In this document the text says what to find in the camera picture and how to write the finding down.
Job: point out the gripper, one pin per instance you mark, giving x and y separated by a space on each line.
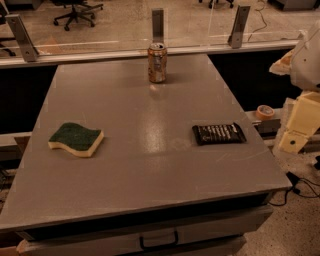
308 68

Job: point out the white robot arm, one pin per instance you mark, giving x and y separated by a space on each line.
302 64

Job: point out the orange soda can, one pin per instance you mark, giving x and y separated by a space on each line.
157 61

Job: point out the roll of masking tape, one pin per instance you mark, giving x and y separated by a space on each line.
264 112

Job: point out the black snack bar packet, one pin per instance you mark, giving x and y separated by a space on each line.
218 134

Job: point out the grey table drawer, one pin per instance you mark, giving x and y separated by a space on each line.
219 234

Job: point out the green and yellow sponge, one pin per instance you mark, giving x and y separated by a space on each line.
77 140

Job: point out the black office chair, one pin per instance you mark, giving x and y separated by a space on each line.
80 9

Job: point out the right metal rail bracket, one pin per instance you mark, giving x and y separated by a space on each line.
236 37

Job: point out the metal rail bracket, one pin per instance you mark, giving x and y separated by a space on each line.
27 49
158 25
236 37

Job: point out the black drawer handle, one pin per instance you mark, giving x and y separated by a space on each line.
159 242

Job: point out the middle metal rail bracket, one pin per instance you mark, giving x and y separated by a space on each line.
158 25

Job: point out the left metal rail bracket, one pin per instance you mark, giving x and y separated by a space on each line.
27 49

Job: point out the metal window rail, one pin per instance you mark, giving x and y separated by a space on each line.
49 60

